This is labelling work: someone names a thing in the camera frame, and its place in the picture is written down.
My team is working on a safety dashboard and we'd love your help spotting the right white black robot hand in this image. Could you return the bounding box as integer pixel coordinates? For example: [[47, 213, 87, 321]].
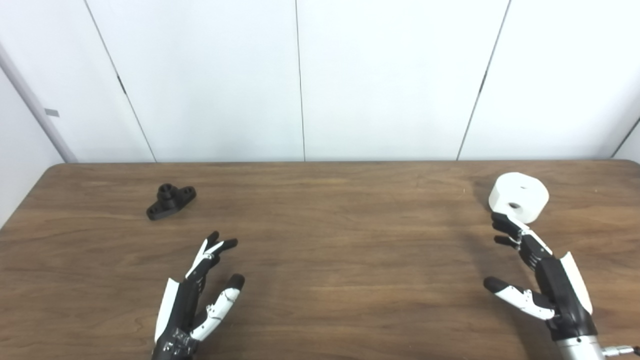
[[483, 211, 599, 344]]

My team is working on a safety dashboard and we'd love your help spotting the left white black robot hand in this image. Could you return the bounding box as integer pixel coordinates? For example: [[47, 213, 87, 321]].
[[151, 230, 246, 360]]

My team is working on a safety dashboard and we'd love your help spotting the round white piece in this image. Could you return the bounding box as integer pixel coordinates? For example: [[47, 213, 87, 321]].
[[488, 172, 550, 224]]

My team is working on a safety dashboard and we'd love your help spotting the black flanged holder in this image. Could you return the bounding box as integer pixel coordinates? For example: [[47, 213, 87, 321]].
[[146, 183, 197, 221]]

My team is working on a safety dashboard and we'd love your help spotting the grey wall corner trim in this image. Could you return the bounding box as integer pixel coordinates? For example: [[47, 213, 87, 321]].
[[0, 42, 79, 164]]

